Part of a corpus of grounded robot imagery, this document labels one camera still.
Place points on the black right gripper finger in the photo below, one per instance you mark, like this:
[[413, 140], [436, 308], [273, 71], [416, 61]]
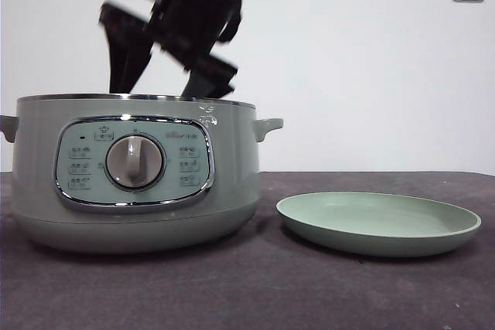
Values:
[[125, 63], [209, 86]]

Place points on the pale green electric steamer pot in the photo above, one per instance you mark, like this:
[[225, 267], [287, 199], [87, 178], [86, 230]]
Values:
[[232, 160]]

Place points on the pale green round plate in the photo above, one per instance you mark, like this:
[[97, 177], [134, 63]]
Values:
[[371, 214]]

